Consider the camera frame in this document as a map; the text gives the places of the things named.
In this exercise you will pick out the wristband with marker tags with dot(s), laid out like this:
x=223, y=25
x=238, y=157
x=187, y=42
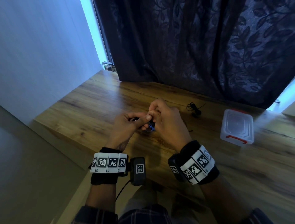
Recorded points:
x=109, y=162
x=199, y=165

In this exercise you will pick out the left wristband with marker tags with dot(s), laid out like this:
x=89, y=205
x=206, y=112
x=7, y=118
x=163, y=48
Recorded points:
x=109, y=162

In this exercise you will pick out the white window frame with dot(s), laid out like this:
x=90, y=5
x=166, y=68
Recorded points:
x=96, y=32

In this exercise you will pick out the person's right hand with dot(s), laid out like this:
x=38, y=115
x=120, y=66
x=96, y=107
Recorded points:
x=171, y=129

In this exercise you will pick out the person's left forearm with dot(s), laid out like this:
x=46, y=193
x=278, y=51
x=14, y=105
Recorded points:
x=101, y=196

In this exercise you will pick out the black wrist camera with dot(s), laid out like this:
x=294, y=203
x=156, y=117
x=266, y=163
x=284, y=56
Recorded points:
x=176, y=169
x=138, y=172

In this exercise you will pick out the person's left hand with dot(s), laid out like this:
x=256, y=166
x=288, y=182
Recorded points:
x=124, y=131

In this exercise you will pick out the person's right forearm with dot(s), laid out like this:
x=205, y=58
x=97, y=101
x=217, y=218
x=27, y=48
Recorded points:
x=225, y=200

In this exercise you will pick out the right wristband with marker tags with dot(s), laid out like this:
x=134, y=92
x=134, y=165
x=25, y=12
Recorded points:
x=199, y=165

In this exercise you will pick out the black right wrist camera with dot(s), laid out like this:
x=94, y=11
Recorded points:
x=176, y=169

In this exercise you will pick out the dark leaf-patterned curtain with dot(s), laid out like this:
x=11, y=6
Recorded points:
x=198, y=46

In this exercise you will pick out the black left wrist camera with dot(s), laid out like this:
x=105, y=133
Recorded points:
x=138, y=172

